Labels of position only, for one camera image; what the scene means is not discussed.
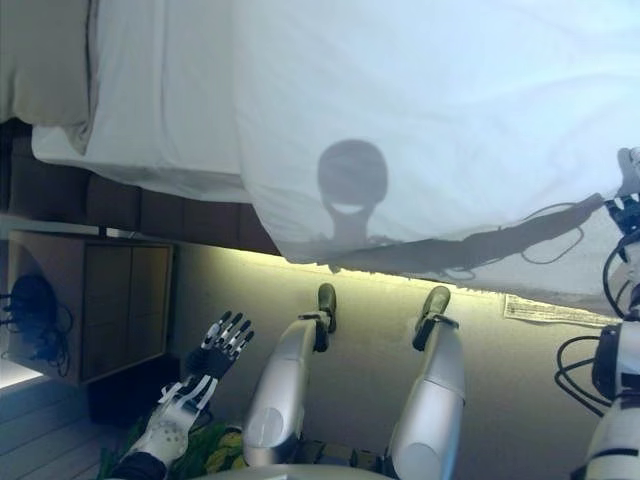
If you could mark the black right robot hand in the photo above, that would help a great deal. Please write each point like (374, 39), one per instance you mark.
(627, 210)

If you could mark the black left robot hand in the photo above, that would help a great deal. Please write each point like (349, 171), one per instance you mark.
(212, 360)

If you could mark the white duvet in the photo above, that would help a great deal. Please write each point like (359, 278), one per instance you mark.
(400, 75)

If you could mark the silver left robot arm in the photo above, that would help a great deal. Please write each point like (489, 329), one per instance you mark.
(165, 435)

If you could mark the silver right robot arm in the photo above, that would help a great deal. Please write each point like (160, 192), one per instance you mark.
(620, 360)

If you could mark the white fitted bed sheet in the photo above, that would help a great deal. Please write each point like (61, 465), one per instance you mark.
(165, 100)

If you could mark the silver left robot leg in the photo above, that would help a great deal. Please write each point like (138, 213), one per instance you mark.
(285, 375)

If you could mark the silver robot leg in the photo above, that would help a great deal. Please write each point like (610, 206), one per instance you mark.
(285, 375)
(435, 390)

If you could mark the green leafy plant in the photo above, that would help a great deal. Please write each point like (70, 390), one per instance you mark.
(210, 445)

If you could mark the wooden nightstand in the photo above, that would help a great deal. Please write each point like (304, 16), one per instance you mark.
(115, 300)

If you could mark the silver right robot leg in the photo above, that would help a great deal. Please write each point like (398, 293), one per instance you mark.
(435, 390)

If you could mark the large beige pillow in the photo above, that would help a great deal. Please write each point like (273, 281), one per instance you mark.
(40, 60)

